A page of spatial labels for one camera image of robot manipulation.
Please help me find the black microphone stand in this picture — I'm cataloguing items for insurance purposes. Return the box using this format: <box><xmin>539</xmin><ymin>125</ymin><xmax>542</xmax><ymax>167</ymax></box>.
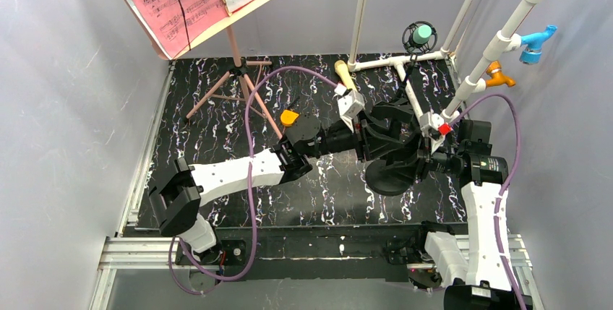
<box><xmin>360</xmin><ymin>98</ymin><xmax>424</xmax><ymax>197</ymax></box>

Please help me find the cream yellow microphone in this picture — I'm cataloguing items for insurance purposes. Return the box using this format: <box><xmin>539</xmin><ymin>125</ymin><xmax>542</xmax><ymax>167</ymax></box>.
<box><xmin>334</xmin><ymin>60</ymin><xmax>357</xmax><ymax>90</ymax></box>

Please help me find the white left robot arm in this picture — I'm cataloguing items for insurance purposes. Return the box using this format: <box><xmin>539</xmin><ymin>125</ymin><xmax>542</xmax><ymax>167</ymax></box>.
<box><xmin>148</xmin><ymin>102</ymin><xmax>416</xmax><ymax>254</ymax></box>

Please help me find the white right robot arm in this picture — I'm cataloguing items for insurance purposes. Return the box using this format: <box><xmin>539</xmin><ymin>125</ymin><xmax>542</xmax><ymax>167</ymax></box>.
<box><xmin>365</xmin><ymin>119</ymin><xmax>534</xmax><ymax>309</ymax></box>

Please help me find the small black tripod stand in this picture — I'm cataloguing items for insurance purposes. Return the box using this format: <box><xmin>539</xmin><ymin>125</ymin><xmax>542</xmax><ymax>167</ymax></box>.
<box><xmin>393</xmin><ymin>54</ymin><xmax>419</xmax><ymax>111</ymax></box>

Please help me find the orange tape measure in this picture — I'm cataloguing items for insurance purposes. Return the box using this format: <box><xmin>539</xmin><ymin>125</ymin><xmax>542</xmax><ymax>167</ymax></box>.
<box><xmin>280</xmin><ymin>109</ymin><xmax>300</xmax><ymax>127</ymax></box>

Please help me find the orange pipe fitting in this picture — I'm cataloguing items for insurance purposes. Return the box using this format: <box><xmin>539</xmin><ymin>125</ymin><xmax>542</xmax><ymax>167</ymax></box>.
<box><xmin>486</xmin><ymin>61</ymin><xmax>516</xmax><ymax>87</ymax></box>

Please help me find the pink music stand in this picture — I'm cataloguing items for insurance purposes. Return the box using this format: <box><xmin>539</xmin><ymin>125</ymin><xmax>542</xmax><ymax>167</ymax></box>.
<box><xmin>98</xmin><ymin>0</ymin><xmax>301</xmax><ymax>140</ymax></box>

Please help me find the blue pipe fitting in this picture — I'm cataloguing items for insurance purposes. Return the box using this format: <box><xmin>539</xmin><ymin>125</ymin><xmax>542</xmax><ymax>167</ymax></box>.
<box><xmin>519</xmin><ymin>25</ymin><xmax>558</xmax><ymax>65</ymax></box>

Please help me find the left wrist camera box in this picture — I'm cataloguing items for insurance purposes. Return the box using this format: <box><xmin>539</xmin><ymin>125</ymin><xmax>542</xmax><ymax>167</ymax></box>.
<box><xmin>338</xmin><ymin>90</ymin><xmax>365</xmax><ymax>132</ymax></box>

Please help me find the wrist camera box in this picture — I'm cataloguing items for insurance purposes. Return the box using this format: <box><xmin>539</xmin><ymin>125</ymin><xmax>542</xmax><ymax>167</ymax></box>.
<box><xmin>419</xmin><ymin>111</ymin><xmax>453</xmax><ymax>154</ymax></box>
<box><xmin>338</xmin><ymin>90</ymin><xmax>365</xmax><ymax>132</ymax></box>

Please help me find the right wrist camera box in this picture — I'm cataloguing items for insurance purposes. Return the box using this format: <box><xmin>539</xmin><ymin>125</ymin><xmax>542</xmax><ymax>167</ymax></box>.
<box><xmin>419</xmin><ymin>111</ymin><xmax>453</xmax><ymax>154</ymax></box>

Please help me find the green microphone in shock mount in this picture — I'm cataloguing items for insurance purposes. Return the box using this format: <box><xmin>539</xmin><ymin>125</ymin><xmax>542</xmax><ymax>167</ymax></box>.
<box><xmin>401</xmin><ymin>21</ymin><xmax>438</xmax><ymax>55</ymax></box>

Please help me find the right robot arm base mount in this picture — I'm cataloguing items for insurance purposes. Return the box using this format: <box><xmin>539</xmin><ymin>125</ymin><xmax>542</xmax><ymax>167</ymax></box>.
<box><xmin>385</xmin><ymin>246</ymin><xmax>442</xmax><ymax>289</ymax></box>

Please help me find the white PVC pipe frame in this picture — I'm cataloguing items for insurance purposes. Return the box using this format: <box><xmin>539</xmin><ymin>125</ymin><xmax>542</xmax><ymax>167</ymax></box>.
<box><xmin>346</xmin><ymin>0</ymin><xmax>575</xmax><ymax>145</ymax></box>

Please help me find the aluminium rail frame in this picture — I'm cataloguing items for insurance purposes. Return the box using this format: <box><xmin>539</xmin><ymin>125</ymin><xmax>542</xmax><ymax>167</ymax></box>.
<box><xmin>90</xmin><ymin>83</ymin><xmax>536</xmax><ymax>309</ymax></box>

